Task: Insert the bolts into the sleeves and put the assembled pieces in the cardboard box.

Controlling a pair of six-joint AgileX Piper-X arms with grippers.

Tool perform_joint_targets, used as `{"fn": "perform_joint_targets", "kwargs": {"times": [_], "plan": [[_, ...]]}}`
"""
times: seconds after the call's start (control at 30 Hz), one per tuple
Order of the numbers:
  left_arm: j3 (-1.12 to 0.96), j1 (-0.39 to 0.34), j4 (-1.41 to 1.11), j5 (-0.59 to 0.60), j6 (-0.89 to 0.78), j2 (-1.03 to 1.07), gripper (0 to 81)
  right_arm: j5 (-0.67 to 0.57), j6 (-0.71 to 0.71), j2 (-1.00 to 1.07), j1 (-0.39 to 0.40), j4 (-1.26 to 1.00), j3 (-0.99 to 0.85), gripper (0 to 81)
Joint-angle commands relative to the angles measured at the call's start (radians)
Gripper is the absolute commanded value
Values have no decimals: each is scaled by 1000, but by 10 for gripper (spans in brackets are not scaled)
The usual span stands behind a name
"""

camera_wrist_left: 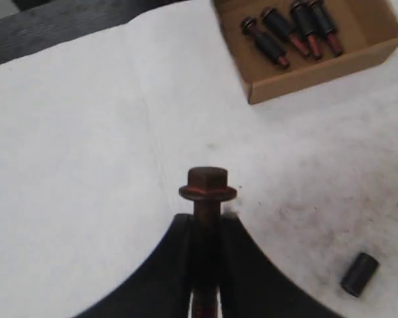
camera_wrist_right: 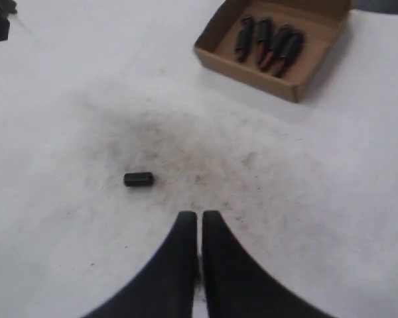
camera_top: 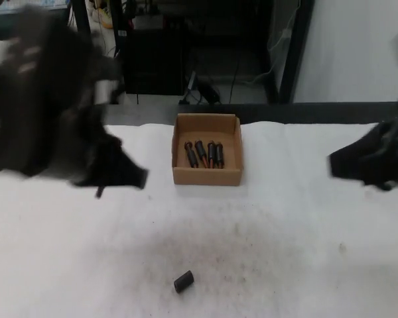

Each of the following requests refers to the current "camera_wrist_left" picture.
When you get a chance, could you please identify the brown cardboard box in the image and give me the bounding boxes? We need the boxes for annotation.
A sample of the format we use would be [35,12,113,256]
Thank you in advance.
[210,0,398,106]

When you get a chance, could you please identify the dark flanged hex bolt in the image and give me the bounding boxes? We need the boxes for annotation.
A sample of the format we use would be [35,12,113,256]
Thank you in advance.
[178,166,237,318]

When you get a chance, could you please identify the bolt assembled in black sleeve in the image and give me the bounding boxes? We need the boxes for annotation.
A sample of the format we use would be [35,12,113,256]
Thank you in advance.
[240,16,290,70]
[307,0,345,56]
[290,1,323,61]
[260,7,310,57]

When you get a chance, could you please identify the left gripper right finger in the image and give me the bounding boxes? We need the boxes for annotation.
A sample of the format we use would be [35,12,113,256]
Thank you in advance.
[218,211,346,318]

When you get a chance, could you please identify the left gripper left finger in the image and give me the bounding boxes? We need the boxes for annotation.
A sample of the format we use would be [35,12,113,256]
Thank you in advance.
[75,213,198,318]

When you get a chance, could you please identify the black cylindrical sleeve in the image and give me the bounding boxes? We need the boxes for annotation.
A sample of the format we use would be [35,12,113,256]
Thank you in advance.
[340,252,381,298]

